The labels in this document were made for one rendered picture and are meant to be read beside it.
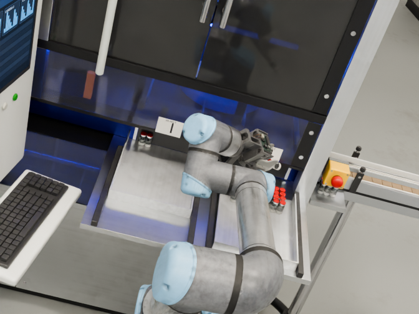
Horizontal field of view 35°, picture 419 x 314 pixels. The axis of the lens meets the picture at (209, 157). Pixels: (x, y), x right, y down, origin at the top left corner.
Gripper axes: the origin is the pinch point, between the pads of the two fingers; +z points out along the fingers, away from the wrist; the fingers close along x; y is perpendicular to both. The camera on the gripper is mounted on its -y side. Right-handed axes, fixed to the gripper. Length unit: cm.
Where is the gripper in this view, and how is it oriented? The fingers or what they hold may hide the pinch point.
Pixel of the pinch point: (265, 162)
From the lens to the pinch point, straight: 182.7
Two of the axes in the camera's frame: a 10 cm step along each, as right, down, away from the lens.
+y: 7.8, -4.0, -4.9
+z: 6.0, 2.3, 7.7
